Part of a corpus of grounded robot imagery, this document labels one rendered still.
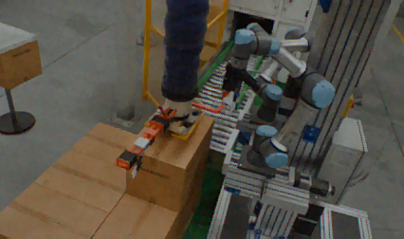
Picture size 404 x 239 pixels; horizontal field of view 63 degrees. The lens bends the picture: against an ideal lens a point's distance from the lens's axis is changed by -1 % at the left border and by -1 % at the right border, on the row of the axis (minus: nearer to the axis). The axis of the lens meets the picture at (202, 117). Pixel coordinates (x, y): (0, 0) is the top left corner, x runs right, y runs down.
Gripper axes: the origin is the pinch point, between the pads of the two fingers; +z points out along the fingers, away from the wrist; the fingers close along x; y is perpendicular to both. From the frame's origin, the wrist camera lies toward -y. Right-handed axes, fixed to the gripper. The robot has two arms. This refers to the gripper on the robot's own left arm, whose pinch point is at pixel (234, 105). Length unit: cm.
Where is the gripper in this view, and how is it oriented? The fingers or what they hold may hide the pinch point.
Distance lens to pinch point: 157.2
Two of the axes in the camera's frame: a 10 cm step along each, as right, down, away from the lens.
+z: -1.3, 8.1, 5.7
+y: -9.6, -2.5, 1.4
